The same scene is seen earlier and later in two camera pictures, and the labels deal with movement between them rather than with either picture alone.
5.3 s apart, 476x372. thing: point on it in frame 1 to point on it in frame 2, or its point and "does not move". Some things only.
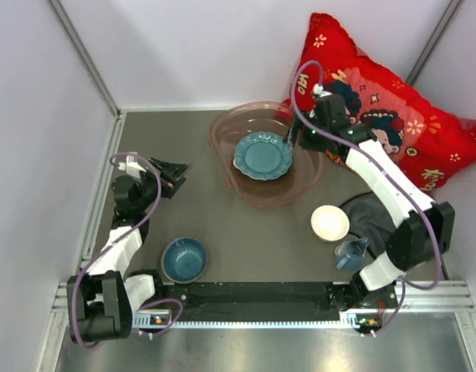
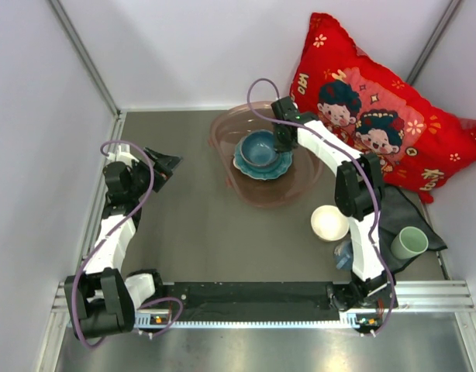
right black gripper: x=295 y=126 to x=279 y=146
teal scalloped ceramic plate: x=263 y=156 does not move
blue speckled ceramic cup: x=350 y=255 does not move
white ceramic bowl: x=329 y=222 does not move
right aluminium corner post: x=433 y=39 does not move
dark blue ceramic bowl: x=183 y=260 to x=257 y=148
